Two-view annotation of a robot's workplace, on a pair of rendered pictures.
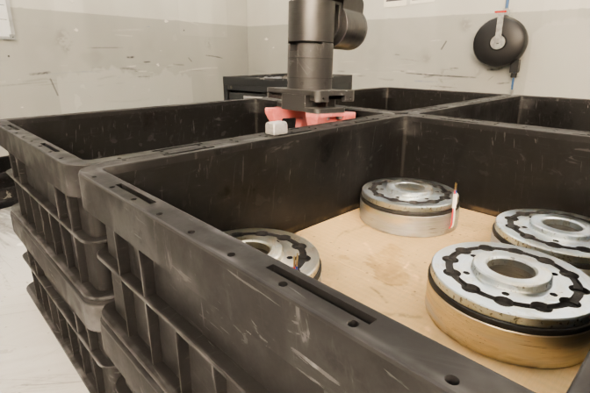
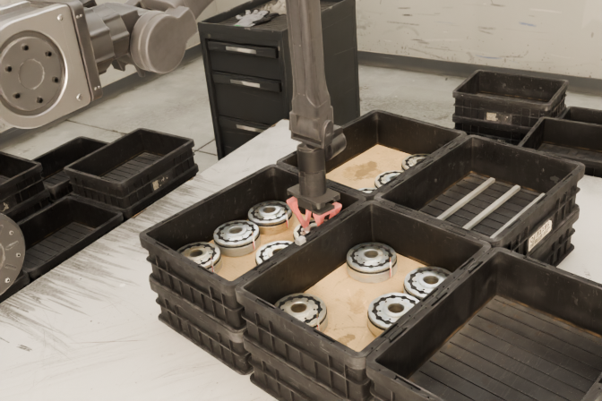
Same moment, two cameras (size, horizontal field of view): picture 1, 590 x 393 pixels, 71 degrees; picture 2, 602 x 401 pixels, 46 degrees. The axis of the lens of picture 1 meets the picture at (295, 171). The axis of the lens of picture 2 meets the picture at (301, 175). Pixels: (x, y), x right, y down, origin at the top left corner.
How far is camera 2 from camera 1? 102 cm
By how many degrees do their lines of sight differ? 12
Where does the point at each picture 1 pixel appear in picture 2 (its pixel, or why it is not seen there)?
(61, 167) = (223, 285)
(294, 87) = (305, 195)
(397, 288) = (358, 314)
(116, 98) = not seen: hidden behind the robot
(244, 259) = (307, 328)
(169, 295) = (279, 332)
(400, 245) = (365, 289)
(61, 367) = (205, 358)
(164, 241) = (282, 321)
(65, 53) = not seen: outside the picture
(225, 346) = (301, 346)
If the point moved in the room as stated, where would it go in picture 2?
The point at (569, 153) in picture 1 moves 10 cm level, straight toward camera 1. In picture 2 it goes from (444, 238) to (425, 265)
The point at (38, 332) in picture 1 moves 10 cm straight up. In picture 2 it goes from (180, 343) to (172, 305)
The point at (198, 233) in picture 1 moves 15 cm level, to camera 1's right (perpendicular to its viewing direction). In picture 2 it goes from (294, 321) to (383, 312)
